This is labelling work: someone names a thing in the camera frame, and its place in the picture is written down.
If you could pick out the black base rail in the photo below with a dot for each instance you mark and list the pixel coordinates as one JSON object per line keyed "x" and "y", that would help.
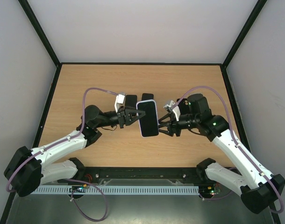
{"x": 184, "y": 175}

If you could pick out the white slotted cable duct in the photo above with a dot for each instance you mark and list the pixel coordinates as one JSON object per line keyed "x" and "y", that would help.
{"x": 117, "y": 190}

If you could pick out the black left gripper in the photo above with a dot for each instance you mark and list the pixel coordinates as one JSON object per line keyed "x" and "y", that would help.
{"x": 123, "y": 116}

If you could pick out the black enclosure frame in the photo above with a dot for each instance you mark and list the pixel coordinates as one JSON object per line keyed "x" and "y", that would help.
{"x": 223, "y": 66}

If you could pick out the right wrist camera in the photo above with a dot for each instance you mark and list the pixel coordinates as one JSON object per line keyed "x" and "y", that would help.
{"x": 171, "y": 106}

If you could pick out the black smartphone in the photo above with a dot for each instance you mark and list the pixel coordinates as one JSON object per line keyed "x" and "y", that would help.
{"x": 147, "y": 96}

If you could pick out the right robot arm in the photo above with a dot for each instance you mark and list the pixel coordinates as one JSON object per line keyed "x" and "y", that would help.
{"x": 253, "y": 183}

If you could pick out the phone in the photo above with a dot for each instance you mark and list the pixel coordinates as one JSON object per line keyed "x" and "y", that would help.
{"x": 149, "y": 122}
{"x": 130, "y": 101}

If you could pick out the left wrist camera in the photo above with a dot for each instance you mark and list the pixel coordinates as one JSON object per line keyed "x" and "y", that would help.
{"x": 119, "y": 101}

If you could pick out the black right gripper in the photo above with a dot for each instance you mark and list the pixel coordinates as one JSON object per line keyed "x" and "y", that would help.
{"x": 175, "y": 127}

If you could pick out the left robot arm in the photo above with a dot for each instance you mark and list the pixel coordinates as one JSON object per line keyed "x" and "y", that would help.
{"x": 25, "y": 170}

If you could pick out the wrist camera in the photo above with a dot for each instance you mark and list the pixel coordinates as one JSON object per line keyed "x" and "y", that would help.
{"x": 119, "y": 101}
{"x": 171, "y": 106}

